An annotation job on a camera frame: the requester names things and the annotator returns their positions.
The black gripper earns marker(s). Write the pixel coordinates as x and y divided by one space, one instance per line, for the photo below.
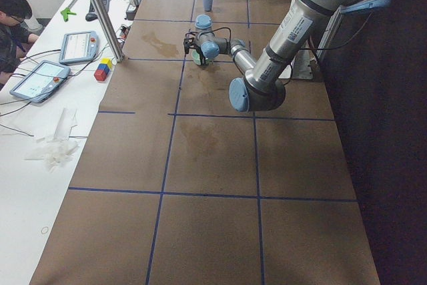
192 45

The green plastic tool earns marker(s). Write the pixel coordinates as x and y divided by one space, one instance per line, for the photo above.
66 13

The near teach pendant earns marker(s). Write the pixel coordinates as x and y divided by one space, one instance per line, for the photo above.
46 78

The blue plastic cup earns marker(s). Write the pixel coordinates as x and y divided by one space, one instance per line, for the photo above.
207 5

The blue block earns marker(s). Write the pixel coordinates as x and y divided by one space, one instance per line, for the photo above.
104 67

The aluminium frame post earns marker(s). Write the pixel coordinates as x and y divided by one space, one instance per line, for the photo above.
108 29

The crumpled white tissues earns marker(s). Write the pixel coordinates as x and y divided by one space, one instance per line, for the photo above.
53 145

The yellow block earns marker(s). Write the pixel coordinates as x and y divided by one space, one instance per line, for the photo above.
108 62

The teach pendant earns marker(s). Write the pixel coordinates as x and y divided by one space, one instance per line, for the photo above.
46 78
78 47

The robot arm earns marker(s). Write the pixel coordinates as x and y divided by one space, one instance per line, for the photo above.
259 89

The black computer mouse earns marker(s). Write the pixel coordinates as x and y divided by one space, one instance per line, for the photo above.
91 16

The red block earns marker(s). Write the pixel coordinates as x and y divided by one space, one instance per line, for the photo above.
100 75

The seated person in black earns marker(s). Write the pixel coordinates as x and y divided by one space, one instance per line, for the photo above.
16 40

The green ceramic bowl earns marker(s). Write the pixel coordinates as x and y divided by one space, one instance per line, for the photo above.
198 60

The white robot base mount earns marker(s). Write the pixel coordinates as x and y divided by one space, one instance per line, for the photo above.
300 67

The far teach pendant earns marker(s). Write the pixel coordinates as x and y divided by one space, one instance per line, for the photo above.
78 47

